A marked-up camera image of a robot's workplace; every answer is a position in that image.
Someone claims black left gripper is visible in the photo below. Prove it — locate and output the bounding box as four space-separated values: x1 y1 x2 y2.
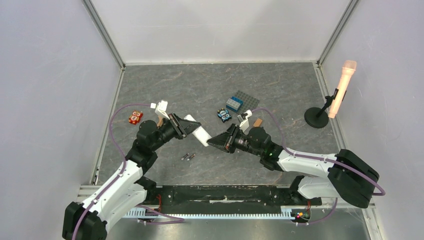
150 112 201 151

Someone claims white remote control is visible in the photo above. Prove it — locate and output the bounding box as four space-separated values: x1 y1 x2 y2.
183 114 211 147

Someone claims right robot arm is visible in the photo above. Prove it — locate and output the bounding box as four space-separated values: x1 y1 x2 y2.
207 124 380 209

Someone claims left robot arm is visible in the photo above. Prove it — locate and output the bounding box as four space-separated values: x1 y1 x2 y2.
62 113 201 240

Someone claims large wooden block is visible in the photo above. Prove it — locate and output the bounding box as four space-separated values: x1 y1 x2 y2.
156 116 164 128

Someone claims grey lego brick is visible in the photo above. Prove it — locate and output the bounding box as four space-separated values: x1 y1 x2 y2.
226 98 241 112

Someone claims small brown wooden block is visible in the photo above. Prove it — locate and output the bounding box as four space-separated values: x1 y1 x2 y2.
252 118 263 127

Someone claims blue lego brick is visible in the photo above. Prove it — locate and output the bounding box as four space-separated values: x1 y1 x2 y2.
230 96 244 109

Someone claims grey lego baseplate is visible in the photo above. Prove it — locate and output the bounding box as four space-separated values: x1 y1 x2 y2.
234 90 260 114

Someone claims red owl toy block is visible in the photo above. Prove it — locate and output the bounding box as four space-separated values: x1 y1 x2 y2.
128 110 144 125

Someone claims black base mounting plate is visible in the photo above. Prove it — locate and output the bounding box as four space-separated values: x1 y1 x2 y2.
142 185 322 215

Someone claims black microphone stand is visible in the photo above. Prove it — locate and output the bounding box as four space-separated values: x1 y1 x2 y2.
304 88 347 129

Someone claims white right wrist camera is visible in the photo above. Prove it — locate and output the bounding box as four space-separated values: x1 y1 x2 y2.
237 109 253 133

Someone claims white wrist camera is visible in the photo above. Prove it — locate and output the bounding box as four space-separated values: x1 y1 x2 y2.
150 99 170 120
237 109 253 133

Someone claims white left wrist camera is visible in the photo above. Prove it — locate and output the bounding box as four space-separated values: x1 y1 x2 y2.
150 99 170 120

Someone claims white cable duct strip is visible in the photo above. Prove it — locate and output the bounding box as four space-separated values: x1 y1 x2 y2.
123 207 296 220

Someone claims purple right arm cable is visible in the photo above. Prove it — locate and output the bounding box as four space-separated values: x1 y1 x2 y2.
250 107 386 226

